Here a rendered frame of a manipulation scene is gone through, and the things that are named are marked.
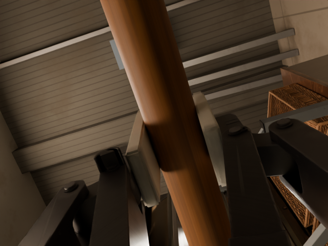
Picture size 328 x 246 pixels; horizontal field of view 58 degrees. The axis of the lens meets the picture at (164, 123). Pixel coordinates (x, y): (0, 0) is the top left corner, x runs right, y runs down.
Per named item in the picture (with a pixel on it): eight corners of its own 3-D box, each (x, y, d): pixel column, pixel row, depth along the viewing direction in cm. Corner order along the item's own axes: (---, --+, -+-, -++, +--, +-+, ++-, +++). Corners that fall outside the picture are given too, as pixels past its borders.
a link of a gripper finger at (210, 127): (202, 131, 13) (219, 126, 13) (191, 93, 19) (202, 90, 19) (219, 189, 14) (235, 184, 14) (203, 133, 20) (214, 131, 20)
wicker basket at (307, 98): (369, 214, 127) (305, 231, 129) (308, 156, 180) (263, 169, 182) (358, 111, 111) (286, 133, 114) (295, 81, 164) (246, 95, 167)
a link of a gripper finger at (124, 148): (138, 218, 12) (72, 237, 13) (145, 164, 17) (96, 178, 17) (126, 189, 12) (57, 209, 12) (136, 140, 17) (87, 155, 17)
